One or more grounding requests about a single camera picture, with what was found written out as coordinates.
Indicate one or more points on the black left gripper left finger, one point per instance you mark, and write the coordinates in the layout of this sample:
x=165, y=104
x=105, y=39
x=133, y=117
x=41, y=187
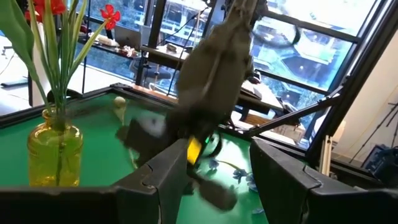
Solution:
x=168, y=180

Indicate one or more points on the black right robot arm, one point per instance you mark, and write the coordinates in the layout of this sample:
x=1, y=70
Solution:
x=214, y=62

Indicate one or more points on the white tulip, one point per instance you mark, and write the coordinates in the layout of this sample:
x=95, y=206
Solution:
x=119, y=102

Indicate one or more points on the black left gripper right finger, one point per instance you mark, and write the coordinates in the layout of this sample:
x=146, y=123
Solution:
x=280, y=186

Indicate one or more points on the grey open laptop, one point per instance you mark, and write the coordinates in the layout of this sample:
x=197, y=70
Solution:
x=127, y=37

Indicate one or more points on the red tulip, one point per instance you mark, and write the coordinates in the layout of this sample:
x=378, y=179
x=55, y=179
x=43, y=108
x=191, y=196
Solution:
x=15, y=31

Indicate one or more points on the black metal table frame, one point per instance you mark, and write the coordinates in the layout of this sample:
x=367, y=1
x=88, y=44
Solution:
x=351, y=84

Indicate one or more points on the wooden table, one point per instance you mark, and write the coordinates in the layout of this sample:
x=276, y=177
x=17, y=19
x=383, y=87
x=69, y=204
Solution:
x=155, y=93

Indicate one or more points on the yellow glass vase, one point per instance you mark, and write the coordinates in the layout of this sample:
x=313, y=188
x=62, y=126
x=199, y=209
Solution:
x=46, y=155

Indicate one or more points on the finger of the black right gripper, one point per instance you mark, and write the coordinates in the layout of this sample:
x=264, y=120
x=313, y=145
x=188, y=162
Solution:
x=217, y=194

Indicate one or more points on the blue flower bunch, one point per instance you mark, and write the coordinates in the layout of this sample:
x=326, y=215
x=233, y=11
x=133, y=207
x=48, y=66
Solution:
x=239, y=174

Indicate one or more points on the red flower bunch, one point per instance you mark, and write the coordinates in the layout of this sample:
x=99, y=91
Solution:
x=62, y=62

